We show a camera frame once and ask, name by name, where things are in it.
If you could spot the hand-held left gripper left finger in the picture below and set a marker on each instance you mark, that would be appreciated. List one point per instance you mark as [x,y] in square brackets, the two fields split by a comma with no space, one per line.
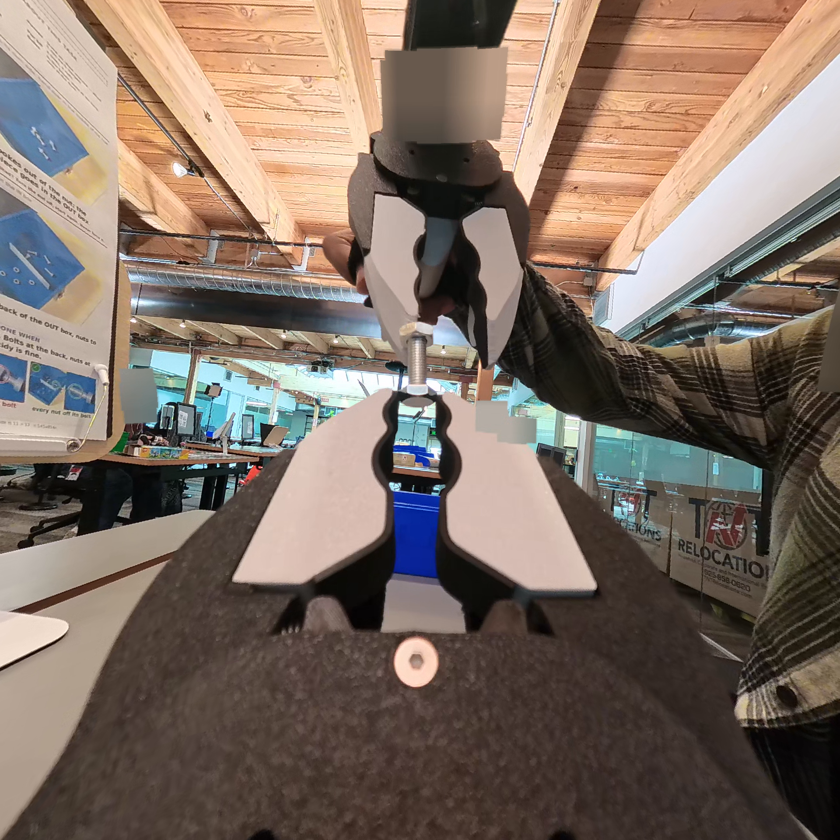
[321,505]

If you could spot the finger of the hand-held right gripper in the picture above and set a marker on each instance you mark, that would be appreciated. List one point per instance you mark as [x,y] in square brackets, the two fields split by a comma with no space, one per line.
[390,262]
[499,275]

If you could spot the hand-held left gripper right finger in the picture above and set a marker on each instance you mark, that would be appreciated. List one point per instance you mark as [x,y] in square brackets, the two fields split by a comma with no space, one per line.
[512,518]

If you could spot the steel hex nut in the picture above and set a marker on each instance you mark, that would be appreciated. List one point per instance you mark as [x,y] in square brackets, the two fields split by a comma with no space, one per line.
[417,327]

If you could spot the blue plastic parts bin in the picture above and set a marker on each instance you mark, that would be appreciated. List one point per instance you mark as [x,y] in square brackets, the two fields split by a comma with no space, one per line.
[415,538]

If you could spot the steel hex bolt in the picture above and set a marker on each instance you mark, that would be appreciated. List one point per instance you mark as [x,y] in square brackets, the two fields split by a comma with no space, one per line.
[418,361]

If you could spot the person's right forearm plaid sleeve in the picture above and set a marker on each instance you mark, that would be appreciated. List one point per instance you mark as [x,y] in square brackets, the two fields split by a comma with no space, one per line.
[656,387]

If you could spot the person's right hand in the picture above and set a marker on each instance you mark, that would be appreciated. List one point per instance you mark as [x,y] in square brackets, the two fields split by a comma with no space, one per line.
[338,253]

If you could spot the printed cardboard box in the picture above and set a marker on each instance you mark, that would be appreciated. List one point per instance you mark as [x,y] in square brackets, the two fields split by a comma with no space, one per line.
[722,551]
[633,525]

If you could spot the wooden office desk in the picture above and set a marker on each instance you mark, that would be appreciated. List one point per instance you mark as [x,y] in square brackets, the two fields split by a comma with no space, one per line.
[177,466]

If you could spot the colourful toy box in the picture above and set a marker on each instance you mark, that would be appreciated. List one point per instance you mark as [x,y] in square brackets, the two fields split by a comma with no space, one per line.
[157,451]

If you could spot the ceiling spot lamp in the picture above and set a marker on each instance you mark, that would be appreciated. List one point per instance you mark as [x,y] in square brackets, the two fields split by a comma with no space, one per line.
[187,169]

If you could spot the wooden sheet holder board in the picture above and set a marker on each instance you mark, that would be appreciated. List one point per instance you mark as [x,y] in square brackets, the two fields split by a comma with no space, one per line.
[118,367]

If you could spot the black office chair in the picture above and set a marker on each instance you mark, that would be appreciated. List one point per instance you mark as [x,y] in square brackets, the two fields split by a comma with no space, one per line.
[49,505]

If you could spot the white rounded flat plate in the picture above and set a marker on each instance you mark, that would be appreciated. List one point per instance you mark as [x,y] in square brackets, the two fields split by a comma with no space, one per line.
[26,633]

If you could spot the printed instruction sheet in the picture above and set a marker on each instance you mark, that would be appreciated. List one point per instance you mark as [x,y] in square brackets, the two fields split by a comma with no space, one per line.
[52,229]

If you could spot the person's dark trousers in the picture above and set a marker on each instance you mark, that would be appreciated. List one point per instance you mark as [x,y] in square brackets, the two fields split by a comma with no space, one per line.
[800,781]

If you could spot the dark large ceiling duct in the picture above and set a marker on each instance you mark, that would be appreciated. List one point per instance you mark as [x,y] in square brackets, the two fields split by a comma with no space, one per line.
[262,312]

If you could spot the silver spiral ventilation duct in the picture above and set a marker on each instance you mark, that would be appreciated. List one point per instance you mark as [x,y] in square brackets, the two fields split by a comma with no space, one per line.
[249,283]

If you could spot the grey spiral ventilation duct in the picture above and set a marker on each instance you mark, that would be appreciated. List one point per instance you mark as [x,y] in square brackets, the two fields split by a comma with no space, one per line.
[722,328]

